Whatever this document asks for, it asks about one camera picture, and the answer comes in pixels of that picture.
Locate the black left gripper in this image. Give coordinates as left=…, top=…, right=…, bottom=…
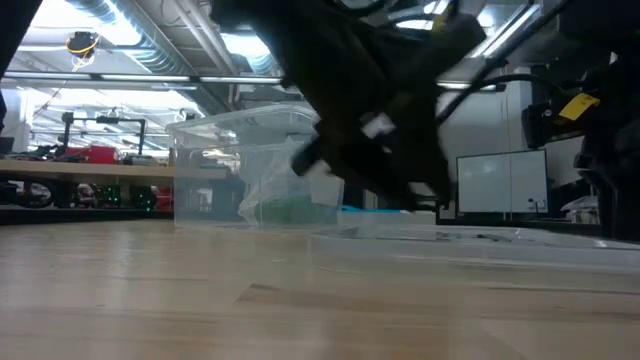
left=291, top=58, right=455, bottom=212

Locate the clear plastic container lid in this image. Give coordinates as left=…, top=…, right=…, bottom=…
left=308, top=223, right=640, bottom=275

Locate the green bandage roll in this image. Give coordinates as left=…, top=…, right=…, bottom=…
left=253, top=194, right=327, bottom=227

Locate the clear plastic bag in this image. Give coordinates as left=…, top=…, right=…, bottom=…
left=237, top=143, right=322, bottom=229

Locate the clear plastic storage container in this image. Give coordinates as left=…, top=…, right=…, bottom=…
left=165, top=103, right=347, bottom=233

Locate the white bag of goods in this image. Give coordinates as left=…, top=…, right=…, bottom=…
left=559, top=194, right=601, bottom=226

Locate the long ceiling lamp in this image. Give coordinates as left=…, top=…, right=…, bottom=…
left=437, top=81, right=507, bottom=93
left=198, top=75, right=284, bottom=86
left=0, top=70, right=192, bottom=83

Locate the black metal stand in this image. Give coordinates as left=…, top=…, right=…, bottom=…
left=59, top=111, right=148, bottom=157

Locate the red toolbox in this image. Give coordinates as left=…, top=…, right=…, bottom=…
left=64, top=144, right=122, bottom=165

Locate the long wooden workbench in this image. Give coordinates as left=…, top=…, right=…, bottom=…
left=0, top=157, right=229, bottom=182

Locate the yellow cable tag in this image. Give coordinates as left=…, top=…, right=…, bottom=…
left=431, top=1, right=462, bottom=33
left=558, top=91, right=602, bottom=123

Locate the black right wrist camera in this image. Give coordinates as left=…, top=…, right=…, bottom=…
left=520, top=98, right=569, bottom=150

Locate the white board with black frame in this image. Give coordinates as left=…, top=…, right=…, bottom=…
left=455, top=149, right=550, bottom=216

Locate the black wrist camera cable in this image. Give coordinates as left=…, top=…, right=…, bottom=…
left=433, top=73, right=569, bottom=127

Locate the yellow black cable reel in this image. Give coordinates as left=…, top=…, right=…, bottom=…
left=66, top=30, right=100, bottom=69

